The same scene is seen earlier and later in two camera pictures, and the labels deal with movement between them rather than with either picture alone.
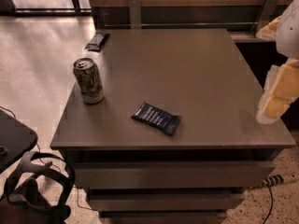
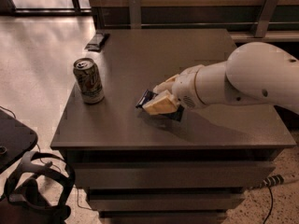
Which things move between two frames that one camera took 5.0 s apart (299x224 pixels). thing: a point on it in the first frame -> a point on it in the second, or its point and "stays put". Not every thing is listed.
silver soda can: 87,73 stays put
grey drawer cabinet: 167,126 stays put
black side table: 16,139 stays put
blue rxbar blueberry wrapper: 157,118 -> 176,114
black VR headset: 24,205 stays put
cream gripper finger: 269,31 -> 165,85
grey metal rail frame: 263,19 stays put
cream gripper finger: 281,91 -> 164,104
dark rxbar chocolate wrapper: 97,42 stays put
